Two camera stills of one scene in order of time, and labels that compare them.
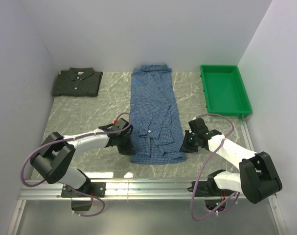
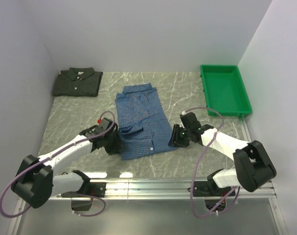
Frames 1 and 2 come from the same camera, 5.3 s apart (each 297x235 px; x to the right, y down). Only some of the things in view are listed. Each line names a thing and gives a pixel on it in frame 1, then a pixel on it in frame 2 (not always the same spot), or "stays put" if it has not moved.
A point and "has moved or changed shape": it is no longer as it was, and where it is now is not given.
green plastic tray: x=225 y=91 stays put
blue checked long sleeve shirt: x=157 y=133 has moved or changed shape
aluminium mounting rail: x=115 y=189 stays put
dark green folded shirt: x=77 y=82 stays put
